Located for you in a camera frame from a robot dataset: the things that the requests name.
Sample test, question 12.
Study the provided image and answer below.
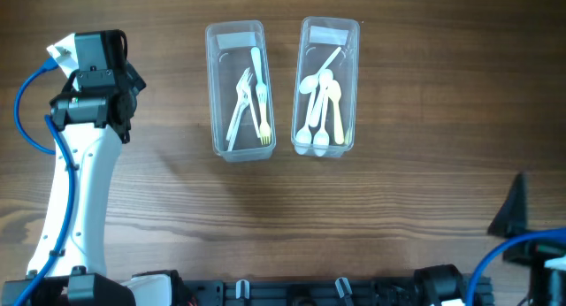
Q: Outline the white spoon bowl toward robot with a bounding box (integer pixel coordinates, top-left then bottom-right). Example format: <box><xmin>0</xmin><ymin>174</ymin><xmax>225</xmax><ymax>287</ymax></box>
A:
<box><xmin>295</xmin><ymin>90</ymin><xmax>316</xmax><ymax>145</ymax></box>

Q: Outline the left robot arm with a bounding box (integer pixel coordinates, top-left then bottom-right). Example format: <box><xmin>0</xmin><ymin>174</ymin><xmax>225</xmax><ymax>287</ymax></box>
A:
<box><xmin>2</xmin><ymin>29</ymin><xmax>190</xmax><ymax>305</ymax></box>

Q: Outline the white short plastic fork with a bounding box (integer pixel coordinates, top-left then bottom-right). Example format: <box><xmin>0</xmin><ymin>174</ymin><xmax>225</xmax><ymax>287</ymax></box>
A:
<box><xmin>250</xmin><ymin>47</ymin><xmax>267</xmax><ymax>104</ymax></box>

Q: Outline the clear plastic container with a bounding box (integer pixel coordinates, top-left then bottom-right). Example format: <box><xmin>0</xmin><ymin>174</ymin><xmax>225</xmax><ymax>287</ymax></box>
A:
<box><xmin>205</xmin><ymin>20</ymin><xmax>276</xmax><ymax>162</ymax></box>
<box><xmin>291</xmin><ymin>17</ymin><xmax>360</xmax><ymax>157</ymax></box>

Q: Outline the white plastic knife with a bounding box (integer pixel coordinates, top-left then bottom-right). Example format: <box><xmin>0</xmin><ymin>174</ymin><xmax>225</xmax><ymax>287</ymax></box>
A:
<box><xmin>227</xmin><ymin>101</ymin><xmax>249</xmax><ymax>151</ymax></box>

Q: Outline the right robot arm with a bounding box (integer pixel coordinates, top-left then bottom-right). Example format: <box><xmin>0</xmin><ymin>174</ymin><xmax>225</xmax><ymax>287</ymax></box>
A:
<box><xmin>487</xmin><ymin>172</ymin><xmax>565</xmax><ymax>306</ymax></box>

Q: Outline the cream yellow plastic fork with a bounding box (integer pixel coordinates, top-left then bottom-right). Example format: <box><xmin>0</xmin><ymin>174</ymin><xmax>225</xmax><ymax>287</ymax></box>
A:
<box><xmin>259</xmin><ymin>102</ymin><xmax>272</xmax><ymax>145</ymax></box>

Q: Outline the clear right plastic container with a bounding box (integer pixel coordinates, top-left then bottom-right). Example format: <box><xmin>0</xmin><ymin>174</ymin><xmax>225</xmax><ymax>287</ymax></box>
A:
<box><xmin>291</xmin><ymin>17</ymin><xmax>360</xmax><ymax>157</ymax></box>

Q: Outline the right blue cable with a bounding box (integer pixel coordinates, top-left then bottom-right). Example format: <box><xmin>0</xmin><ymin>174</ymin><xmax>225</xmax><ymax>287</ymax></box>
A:
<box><xmin>464</xmin><ymin>227</ymin><xmax>566</xmax><ymax>306</ymax></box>

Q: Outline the cream yellow plastic spoon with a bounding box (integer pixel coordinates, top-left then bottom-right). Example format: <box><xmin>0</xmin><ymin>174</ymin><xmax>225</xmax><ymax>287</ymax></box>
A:
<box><xmin>327</xmin><ymin>80</ymin><xmax>345</xmax><ymax>145</ymax></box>

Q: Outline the clear left plastic container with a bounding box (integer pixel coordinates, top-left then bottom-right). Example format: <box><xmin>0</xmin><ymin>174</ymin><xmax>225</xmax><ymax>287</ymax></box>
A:
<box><xmin>205</xmin><ymin>20</ymin><xmax>276</xmax><ymax>162</ymax></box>

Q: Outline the blue cable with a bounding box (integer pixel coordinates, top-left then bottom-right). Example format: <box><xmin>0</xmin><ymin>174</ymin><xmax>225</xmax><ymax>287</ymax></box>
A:
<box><xmin>11</xmin><ymin>57</ymin><xmax>77</xmax><ymax>306</ymax></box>
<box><xmin>464</xmin><ymin>227</ymin><xmax>566</xmax><ymax>306</ymax></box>

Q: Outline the white slim plastic spoon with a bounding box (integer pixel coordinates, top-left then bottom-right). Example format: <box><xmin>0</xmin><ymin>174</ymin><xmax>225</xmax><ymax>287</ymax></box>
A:
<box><xmin>313</xmin><ymin>93</ymin><xmax>330</xmax><ymax>149</ymax></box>

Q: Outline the left blue cable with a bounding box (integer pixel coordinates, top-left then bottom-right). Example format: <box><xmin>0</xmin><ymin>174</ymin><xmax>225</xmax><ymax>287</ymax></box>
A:
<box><xmin>11</xmin><ymin>57</ymin><xmax>77</xmax><ymax>306</ymax></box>

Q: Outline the white short plastic spoon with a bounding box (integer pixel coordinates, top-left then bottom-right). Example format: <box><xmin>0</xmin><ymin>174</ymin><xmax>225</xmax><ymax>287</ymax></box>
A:
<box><xmin>309</xmin><ymin>68</ymin><xmax>333</xmax><ymax>127</ymax></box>

